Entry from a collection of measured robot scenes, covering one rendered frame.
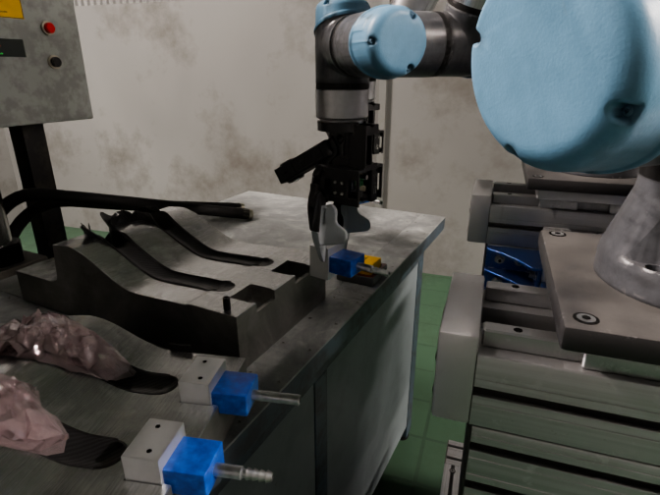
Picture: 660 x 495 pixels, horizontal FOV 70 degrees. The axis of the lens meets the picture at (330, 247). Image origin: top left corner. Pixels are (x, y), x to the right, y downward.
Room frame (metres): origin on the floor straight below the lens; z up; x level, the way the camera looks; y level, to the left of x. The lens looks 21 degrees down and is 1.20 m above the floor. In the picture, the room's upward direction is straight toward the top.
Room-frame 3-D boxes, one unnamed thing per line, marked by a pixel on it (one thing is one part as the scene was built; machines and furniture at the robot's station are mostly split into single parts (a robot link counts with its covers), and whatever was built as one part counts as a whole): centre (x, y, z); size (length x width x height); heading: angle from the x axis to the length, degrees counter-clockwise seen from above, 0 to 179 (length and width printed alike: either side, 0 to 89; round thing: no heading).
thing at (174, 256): (0.79, 0.29, 0.87); 0.50 x 0.26 x 0.14; 63
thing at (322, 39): (0.70, -0.02, 1.23); 0.09 x 0.08 x 0.11; 22
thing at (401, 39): (0.61, -0.07, 1.23); 0.11 x 0.11 x 0.08; 22
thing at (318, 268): (0.69, -0.04, 0.91); 0.13 x 0.05 x 0.05; 56
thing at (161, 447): (0.34, 0.12, 0.85); 0.13 x 0.05 x 0.05; 80
